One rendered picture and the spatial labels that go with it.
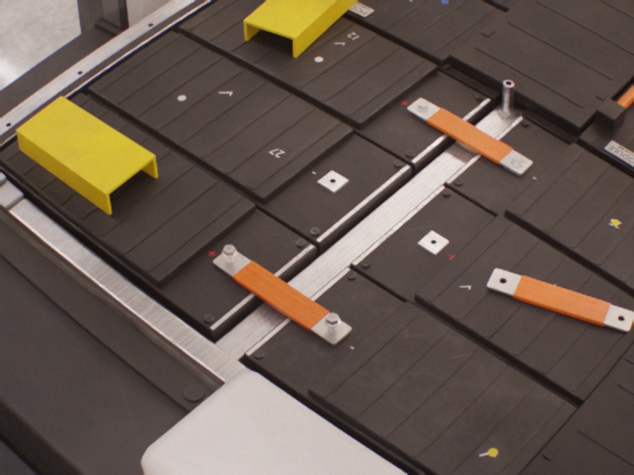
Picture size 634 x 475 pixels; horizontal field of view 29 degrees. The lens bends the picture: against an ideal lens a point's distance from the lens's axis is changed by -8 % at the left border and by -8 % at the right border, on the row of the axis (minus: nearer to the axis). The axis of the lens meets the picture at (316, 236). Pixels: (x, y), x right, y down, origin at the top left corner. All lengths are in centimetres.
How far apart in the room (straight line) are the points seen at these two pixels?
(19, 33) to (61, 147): 199
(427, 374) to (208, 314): 21
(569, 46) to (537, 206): 27
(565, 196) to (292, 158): 28
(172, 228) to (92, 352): 26
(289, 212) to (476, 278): 20
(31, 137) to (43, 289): 30
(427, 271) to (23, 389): 42
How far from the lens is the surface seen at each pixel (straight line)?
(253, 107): 139
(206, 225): 127
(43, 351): 107
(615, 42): 151
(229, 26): 151
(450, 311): 119
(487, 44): 147
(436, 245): 126
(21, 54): 324
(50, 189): 134
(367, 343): 117
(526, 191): 131
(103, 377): 104
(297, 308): 120
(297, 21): 146
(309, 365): 117
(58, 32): 328
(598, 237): 127
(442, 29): 150
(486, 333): 118
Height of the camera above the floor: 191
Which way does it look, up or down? 46 degrees down
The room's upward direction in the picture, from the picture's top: 2 degrees counter-clockwise
